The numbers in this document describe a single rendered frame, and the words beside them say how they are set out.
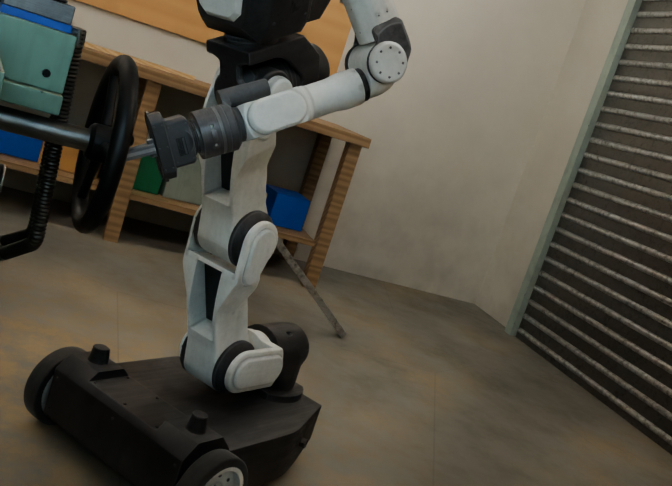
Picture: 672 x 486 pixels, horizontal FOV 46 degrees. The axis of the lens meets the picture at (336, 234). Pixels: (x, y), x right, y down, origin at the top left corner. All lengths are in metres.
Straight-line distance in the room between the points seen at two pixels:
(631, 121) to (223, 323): 3.06
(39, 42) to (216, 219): 0.73
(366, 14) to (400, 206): 3.49
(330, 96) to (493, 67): 3.62
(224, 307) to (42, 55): 0.85
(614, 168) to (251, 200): 2.96
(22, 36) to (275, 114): 0.45
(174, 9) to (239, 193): 2.78
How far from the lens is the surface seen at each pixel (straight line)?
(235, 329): 1.99
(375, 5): 1.54
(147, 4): 4.49
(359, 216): 4.88
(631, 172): 4.40
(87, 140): 1.30
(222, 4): 1.67
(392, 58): 1.52
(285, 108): 1.45
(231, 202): 1.80
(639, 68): 4.65
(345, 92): 1.51
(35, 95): 1.26
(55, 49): 1.27
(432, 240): 5.10
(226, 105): 1.46
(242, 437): 1.96
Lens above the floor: 0.99
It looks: 9 degrees down
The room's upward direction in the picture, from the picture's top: 18 degrees clockwise
